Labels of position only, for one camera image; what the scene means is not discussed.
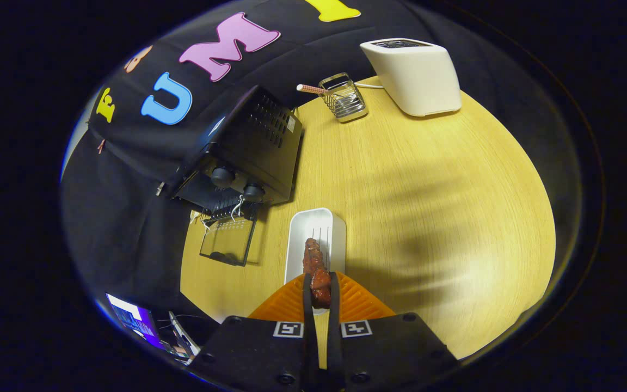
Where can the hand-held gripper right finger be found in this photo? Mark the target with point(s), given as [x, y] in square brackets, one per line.
[334, 326]

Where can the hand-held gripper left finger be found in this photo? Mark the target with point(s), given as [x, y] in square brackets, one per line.
[308, 326]

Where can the red meat piece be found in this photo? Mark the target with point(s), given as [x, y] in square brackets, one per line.
[318, 272]

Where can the black toaster oven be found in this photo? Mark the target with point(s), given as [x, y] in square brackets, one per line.
[270, 152]

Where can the white bread toaster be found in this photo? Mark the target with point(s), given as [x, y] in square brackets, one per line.
[419, 76]

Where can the white rectangular tray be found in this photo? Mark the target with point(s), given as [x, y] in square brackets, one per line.
[313, 226]

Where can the lit laptop screen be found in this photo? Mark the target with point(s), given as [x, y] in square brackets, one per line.
[134, 318]

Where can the striped paper straw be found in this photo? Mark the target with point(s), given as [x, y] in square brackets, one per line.
[311, 89]

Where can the small red clip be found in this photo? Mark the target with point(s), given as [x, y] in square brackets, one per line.
[101, 146]

